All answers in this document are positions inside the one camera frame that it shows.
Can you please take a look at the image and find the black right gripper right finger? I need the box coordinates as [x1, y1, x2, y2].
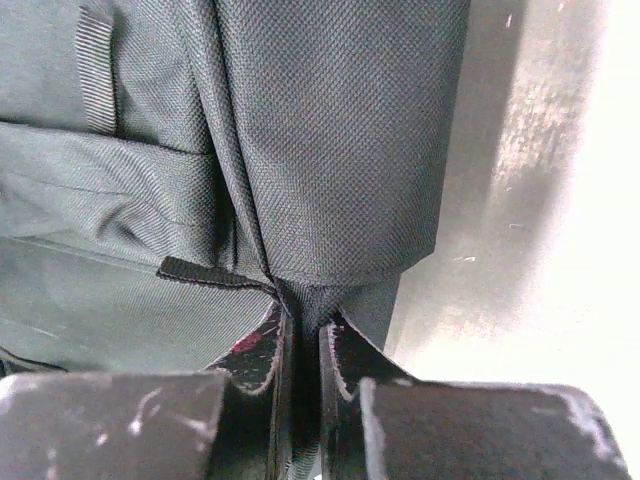
[319, 315, 629, 479]

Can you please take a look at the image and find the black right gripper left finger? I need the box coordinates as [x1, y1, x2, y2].
[1, 304, 291, 479]

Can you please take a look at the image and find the black student backpack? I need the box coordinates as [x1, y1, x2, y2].
[0, 0, 471, 374]

